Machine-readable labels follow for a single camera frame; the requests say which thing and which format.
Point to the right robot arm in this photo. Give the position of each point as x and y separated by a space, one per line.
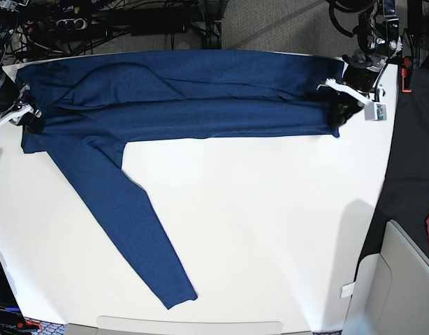
1 42

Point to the black box with label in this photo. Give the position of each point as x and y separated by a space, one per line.
10 321

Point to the cardboard box edge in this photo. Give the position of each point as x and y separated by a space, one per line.
73 329

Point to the black power supply box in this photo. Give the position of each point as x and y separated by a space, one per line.
157 21

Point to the beige plastic bin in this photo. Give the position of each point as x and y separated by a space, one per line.
391 291

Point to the blue long-sleeve shirt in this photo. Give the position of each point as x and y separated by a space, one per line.
123 210

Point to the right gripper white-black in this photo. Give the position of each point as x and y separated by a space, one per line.
18 107

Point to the red clamp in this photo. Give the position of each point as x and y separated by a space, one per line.
406 74

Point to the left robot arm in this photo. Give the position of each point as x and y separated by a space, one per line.
375 24

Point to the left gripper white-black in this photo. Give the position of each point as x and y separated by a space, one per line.
357 90

